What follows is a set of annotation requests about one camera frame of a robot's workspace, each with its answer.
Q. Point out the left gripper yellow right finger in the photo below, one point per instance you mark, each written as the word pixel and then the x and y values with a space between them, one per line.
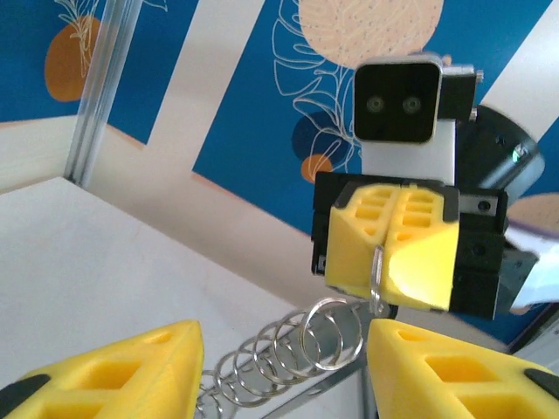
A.
pixel 458 379

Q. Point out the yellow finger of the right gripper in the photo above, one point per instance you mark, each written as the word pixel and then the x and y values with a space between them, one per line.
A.
pixel 349 249
pixel 419 262

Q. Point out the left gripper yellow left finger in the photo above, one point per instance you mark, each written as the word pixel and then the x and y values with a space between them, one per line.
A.
pixel 109 375

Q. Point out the silver carabiner with key rings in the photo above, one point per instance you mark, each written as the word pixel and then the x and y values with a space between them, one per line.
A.
pixel 314 393

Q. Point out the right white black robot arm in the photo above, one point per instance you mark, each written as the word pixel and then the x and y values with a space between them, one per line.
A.
pixel 541 270

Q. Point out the white table cloth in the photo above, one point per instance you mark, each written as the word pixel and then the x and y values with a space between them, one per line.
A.
pixel 109 262

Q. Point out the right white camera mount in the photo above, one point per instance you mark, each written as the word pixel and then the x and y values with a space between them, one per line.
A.
pixel 410 161

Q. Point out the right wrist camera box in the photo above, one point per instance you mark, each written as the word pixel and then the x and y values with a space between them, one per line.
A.
pixel 395 105

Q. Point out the silver aluminium frame post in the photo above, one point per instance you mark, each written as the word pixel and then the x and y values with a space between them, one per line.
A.
pixel 101 87

